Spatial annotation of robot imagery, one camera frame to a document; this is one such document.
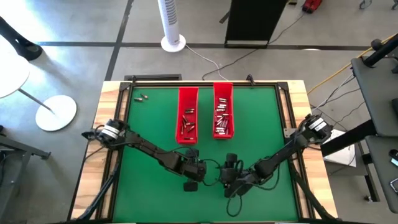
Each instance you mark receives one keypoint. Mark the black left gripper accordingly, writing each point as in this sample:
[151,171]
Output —
[194,170]

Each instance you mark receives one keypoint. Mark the grey workstation desk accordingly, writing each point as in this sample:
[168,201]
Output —
[379,93]

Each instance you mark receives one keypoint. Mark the white box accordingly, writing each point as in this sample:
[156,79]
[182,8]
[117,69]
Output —
[342,155]

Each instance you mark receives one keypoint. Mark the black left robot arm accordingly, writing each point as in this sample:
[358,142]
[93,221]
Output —
[149,149]

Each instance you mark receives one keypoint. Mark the black aluminium table frame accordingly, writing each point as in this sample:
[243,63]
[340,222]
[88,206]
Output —
[155,83]

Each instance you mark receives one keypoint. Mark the long red plastic bin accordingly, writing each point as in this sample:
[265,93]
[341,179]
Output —
[186,96]
[222,90]

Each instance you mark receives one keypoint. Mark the black rectangular bar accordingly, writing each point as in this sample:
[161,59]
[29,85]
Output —
[152,77]

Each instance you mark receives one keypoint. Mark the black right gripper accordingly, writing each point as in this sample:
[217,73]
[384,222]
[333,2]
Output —
[236,180]

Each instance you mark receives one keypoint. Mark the black pole with knob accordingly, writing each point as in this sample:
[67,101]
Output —
[382,53]

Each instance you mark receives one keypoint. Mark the green table mat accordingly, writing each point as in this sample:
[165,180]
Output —
[149,202]

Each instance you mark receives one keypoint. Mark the white round pedestal table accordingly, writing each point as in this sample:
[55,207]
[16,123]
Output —
[59,113]

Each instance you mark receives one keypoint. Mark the black beam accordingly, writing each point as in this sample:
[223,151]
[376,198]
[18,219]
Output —
[348,138]

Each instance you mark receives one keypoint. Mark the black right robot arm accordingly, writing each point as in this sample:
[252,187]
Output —
[280,155]

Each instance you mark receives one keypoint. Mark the white tower fan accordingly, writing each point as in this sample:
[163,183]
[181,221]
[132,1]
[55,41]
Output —
[169,18]

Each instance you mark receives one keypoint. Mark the black stand leg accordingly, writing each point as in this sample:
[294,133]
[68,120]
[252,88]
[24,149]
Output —
[29,51]

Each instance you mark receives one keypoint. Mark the red black tool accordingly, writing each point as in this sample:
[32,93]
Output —
[311,5]

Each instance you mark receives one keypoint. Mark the grey metal stand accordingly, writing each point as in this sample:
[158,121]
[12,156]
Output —
[31,150]

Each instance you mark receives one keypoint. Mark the black clamp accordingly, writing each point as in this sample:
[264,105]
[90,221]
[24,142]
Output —
[133,78]
[250,80]

